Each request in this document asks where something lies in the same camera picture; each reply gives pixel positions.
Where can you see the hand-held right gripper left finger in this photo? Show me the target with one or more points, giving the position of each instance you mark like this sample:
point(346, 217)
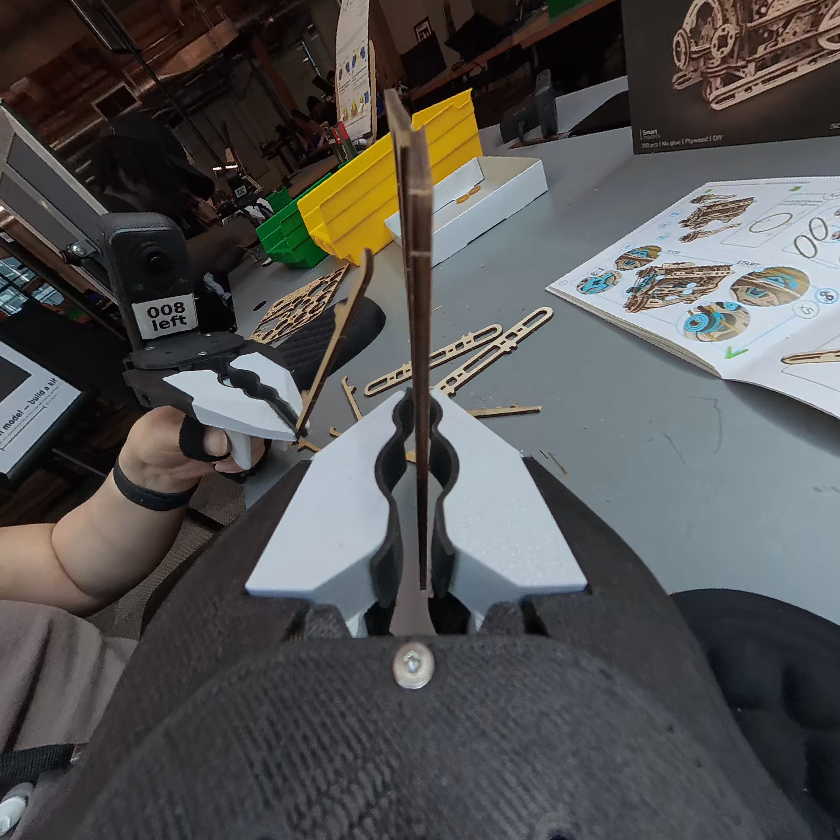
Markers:
point(315, 525)

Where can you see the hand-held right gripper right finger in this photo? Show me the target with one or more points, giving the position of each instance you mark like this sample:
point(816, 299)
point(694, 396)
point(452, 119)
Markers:
point(512, 525)

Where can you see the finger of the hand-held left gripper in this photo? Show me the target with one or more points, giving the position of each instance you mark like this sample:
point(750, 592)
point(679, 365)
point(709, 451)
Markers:
point(223, 403)
point(275, 377)

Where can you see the narrow plywood piece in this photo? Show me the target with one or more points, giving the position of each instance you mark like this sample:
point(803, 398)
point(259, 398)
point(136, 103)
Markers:
point(338, 334)

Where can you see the thin hooked wooden piece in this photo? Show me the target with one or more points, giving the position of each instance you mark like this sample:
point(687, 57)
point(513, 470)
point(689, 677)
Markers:
point(351, 397)

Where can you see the plywood frame piece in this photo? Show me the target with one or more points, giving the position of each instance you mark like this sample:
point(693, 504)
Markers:
point(417, 262)

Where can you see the person's left forearm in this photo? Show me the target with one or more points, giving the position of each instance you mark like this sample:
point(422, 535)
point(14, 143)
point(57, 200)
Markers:
point(85, 551)

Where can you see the dark model kit box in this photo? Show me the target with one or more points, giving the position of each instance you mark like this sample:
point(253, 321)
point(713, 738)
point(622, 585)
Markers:
point(722, 65)

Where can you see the person's left hand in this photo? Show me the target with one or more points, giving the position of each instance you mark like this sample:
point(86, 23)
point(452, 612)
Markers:
point(154, 453)

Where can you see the plywood sheet with cutouts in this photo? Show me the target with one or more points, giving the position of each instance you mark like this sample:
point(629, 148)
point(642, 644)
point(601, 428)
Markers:
point(289, 315)

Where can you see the slotted wooden strip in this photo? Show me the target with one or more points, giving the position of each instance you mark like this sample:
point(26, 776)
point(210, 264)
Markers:
point(518, 331)
point(387, 384)

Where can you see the tapered wooden sliver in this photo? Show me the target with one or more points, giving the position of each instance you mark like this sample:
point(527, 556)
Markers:
point(505, 411)

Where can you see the black wristband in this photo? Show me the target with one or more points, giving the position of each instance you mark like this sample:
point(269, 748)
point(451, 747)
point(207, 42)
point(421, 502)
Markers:
point(148, 495)

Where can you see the green plastic bin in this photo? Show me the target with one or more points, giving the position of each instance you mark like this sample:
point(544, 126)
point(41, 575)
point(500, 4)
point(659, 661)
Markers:
point(289, 229)

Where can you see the framed marker sign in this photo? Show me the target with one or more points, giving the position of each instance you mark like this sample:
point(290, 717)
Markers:
point(33, 407)

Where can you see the yellow plastic bin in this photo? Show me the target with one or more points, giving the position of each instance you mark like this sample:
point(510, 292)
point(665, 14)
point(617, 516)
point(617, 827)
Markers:
point(367, 190)

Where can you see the white cardboard box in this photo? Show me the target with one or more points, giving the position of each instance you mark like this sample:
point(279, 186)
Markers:
point(492, 197)

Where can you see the printed instruction sheet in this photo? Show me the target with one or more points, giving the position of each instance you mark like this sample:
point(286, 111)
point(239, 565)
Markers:
point(354, 65)

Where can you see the instruction booklet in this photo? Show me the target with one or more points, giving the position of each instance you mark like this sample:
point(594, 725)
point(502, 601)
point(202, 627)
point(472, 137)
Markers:
point(722, 328)

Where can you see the black device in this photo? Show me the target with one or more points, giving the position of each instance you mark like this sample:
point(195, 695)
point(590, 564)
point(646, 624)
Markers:
point(531, 108)

